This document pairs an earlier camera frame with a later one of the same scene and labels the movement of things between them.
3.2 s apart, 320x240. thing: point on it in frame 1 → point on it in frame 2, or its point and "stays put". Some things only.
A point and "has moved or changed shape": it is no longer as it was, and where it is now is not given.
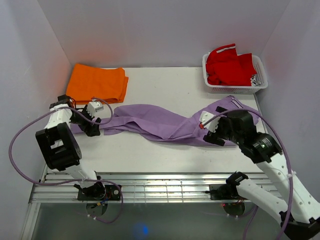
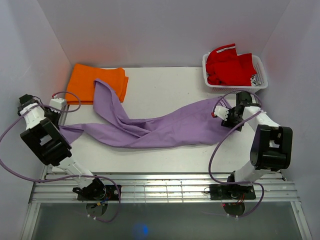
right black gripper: (214, 140) → (227, 123)
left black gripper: (91, 131) → (57, 117)
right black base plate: (227, 191) stays put
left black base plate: (99, 192) stays put
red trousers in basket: (224, 67) stays put
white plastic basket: (258, 81) stays put
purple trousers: (232, 121) has moved or changed shape
